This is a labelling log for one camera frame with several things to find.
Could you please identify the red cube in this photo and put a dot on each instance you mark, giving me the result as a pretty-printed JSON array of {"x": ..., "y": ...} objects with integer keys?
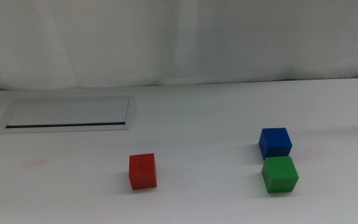
[{"x": 142, "y": 172}]

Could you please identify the blue cube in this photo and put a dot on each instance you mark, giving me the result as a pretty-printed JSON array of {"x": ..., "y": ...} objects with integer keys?
[{"x": 275, "y": 143}]

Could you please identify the green cube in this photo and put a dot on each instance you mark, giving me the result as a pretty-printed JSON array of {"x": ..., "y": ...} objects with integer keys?
[{"x": 280, "y": 174}]

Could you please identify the white curtain backdrop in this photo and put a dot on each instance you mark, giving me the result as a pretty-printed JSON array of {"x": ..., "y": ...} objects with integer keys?
[{"x": 104, "y": 37}]

